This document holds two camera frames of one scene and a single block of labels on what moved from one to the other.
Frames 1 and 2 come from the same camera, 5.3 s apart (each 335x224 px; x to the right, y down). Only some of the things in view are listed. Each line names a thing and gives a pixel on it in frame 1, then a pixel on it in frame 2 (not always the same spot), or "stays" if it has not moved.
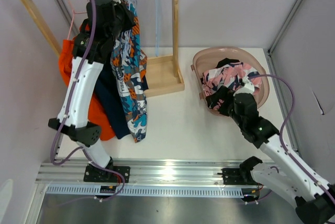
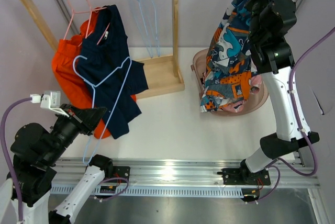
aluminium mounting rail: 150,172 stays
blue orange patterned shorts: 129,64 -> 230,64
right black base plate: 234,176 stays
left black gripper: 129,14 -> 87,119
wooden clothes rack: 163,77 stays
